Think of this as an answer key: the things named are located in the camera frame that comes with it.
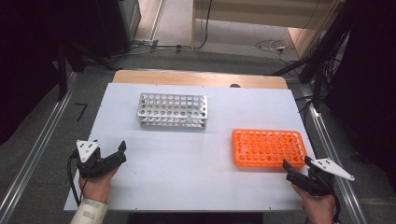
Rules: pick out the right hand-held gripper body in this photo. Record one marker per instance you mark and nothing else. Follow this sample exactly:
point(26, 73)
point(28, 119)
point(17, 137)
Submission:
point(314, 183)

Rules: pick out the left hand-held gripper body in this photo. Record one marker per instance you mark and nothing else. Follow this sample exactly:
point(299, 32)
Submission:
point(93, 166)

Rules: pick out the orange plastic test tube rack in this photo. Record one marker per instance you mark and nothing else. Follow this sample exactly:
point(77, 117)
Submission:
point(267, 152)

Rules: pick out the clear test tube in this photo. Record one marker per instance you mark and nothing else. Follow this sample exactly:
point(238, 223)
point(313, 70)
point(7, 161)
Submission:
point(242, 135)
point(244, 150)

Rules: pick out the silver metal test tube rack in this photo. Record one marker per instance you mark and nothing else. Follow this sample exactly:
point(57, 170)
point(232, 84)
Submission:
point(171, 109)

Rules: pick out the person's left hand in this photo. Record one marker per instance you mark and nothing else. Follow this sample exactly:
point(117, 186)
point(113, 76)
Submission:
point(96, 188)

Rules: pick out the person's right hand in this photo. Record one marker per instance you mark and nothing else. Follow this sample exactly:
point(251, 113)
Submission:
point(319, 208)

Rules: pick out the white board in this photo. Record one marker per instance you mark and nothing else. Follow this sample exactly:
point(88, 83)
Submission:
point(174, 174)

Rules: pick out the black metal stand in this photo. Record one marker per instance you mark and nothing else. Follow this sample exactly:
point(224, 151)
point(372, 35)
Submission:
point(62, 74)

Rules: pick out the wooden table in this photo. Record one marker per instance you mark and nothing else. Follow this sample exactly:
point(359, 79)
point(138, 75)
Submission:
point(186, 77)

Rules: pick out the grey power strip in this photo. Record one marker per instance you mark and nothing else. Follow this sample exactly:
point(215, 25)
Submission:
point(146, 42)

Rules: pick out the beige wooden cabinet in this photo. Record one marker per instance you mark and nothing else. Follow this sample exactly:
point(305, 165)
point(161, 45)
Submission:
point(264, 14)

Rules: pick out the aluminium floor rail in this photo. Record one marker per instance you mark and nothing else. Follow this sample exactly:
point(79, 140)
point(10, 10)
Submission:
point(37, 146)
point(336, 161)

